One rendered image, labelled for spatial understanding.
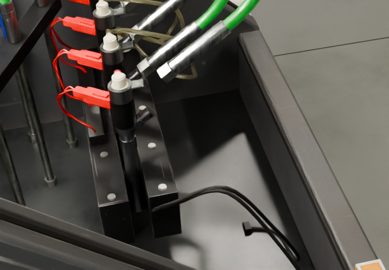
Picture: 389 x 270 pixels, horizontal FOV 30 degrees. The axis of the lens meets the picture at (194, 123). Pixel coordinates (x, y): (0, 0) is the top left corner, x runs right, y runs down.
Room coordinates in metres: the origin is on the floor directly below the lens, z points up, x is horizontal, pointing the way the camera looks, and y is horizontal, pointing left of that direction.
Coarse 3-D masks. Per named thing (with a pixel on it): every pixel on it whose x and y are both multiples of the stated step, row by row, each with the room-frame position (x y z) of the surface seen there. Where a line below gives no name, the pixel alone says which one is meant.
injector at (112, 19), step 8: (96, 16) 0.81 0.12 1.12; (104, 16) 0.81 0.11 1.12; (112, 16) 0.81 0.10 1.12; (96, 24) 0.81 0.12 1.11; (104, 24) 0.81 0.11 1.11; (112, 24) 0.81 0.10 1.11; (96, 32) 0.81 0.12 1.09; (104, 32) 0.81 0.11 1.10; (120, 40) 0.82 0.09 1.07; (128, 40) 0.82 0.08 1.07
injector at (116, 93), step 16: (128, 80) 0.67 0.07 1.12; (112, 96) 0.65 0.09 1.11; (128, 96) 0.65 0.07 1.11; (112, 112) 0.66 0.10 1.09; (128, 112) 0.65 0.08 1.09; (144, 112) 0.66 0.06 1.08; (128, 128) 0.65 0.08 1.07; (128, 144) 0.65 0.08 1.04; (128, 160) 0.65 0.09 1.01; (128, 176) 0.66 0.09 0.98
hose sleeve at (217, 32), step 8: (216, 24) 0.68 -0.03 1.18; (224, 24) 0.68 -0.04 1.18; (208, 32) 0.68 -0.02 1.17; (216, 32) 0.67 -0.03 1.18; (224, 32) 0.67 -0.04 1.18; (200, 40) 0.68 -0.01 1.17; (208, 40) 0.67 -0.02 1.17; (216, 40) 0.67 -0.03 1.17; (192, 48) 0.67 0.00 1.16; (200, 48) 0.67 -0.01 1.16; (208, 48) 0.67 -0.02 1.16; (176, 56) 0.67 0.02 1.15; (184, 56) 0.67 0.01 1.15; (192, 56) 0.67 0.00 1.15; (168, 64) 0.67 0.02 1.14; (176, 64) 0.67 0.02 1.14; (184, 64) 0.67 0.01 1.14; (176, 72) 0.66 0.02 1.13
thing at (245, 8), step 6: (246, 0) 0.69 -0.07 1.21; (252, 0) 0.68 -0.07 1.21; (258, 0) 0.68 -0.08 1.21; (240, 6) 0.69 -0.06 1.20; (246, 6) 0.68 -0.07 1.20; (252, 6) 0.68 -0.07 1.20; (234, 12) 0.68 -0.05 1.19; (240, 12) 0.68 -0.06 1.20; (246, 12) 0.68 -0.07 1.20; (228, 18) 0.68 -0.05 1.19; (234, 18) 0.68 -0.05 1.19; (240, 18) 0.68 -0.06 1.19; (228, 24) 0.68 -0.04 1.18; (234, 24) 0.68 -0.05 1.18
